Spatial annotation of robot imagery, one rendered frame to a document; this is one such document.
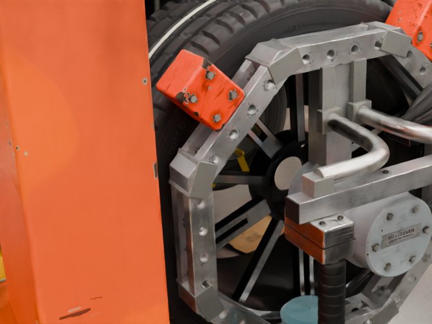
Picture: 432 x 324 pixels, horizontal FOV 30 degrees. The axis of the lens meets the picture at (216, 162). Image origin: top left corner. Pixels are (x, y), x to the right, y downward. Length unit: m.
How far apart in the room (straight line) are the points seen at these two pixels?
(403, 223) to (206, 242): 0.29
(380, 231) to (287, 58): 0.28
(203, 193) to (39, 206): 0.34
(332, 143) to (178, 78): 0.29
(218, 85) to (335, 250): 0.28
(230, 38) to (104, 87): 0.38
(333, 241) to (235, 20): 0.39
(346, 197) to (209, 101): 0.23
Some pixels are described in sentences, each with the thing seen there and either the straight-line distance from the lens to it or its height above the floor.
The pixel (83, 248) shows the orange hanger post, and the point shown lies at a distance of 0.92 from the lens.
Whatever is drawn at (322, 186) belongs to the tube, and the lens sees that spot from 1.02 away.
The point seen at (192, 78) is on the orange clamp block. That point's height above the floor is 1.10.
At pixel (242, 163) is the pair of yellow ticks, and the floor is 0.74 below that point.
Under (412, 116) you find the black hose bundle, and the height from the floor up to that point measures 1.00.
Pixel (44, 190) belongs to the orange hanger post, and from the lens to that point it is 0.88.
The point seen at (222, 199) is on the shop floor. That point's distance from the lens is 3.35.
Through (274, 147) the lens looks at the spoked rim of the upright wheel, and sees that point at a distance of 1.33.
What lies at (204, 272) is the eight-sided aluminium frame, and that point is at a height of 0.80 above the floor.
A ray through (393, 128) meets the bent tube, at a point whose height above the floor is 1.00.
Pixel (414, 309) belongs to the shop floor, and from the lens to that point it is 2.64.
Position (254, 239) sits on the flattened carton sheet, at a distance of 3.00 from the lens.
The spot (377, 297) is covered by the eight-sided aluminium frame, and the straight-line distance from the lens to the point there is 1.49.
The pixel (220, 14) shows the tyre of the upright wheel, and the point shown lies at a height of 1.15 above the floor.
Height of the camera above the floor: 1.41
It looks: 22 degrees down
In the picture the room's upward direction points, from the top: 3 degrees counter-clockwise
